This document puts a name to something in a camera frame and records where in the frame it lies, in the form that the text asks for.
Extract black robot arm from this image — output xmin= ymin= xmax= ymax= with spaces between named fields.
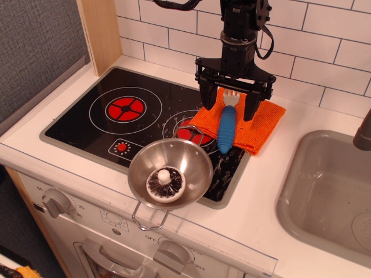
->
xmin=195 ymin=1 xmax=276 ymax=121

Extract grey timer knob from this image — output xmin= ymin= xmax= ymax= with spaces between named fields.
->
xmin=42 ymin=189 xmax=71 ymax=218

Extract black toy stove top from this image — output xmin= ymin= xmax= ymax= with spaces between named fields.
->
xmin=40 ymin=68 xmax=250 ymax=209

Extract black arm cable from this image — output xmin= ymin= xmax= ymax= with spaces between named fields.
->
xmin=152 ymin=0 xmax=202 ymax=12

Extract grey faucet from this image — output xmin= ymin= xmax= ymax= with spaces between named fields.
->
xmin=353 ymin=109 xmax=371 ymax=151

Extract blue handled toy fork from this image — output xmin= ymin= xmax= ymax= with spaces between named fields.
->
xmin=217 ymin=89 xmax=240 ymax=154

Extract white brown toy mushroom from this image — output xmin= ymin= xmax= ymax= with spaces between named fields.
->
xmin=146 ymin=166 xmax=186 ymax=203

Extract orange black striped object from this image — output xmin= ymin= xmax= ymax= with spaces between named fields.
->
xmin=1 ymin=265 xmax=41 ymax=278

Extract grey oven knob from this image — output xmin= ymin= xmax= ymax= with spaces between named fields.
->
xmin=153 ymin=240 xmax=190 ymax=275

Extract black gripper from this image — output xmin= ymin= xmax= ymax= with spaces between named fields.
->
xmin=196 ymin=41 xmax=276 ymax=122

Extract light wooden post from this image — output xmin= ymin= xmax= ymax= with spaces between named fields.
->
xmin=77 ymin=0 xmax=122 ymax=76

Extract orange knitted cloth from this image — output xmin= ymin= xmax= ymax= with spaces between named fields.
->
xmin=190 ymin=87 xmax=286 ymax=155

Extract stainless steel bowl pan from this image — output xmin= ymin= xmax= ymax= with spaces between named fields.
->
xmin=128 ymin=136 xmax=213 ymax=214

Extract grey plastic sink basin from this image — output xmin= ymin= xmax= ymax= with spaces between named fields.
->
xmin=277 ymin=130 xmax=370 ymax=268

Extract grey oven door handle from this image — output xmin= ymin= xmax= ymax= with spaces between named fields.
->
xmin=80 ymin=239 xmax=160 ymax=277

